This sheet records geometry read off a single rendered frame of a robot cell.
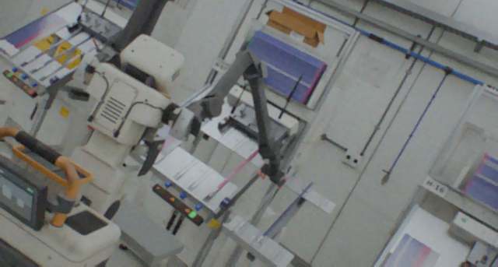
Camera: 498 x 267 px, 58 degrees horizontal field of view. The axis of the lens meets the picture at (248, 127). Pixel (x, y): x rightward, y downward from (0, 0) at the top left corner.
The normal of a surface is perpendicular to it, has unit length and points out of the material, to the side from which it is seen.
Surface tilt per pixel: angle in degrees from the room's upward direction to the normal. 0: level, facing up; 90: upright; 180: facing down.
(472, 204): 90
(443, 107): 90
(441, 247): 44
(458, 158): 90
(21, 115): 90
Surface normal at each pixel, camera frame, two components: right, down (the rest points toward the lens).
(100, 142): -0.17, -0.08
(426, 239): 0.03, -0.68
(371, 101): -0.43, -0.08
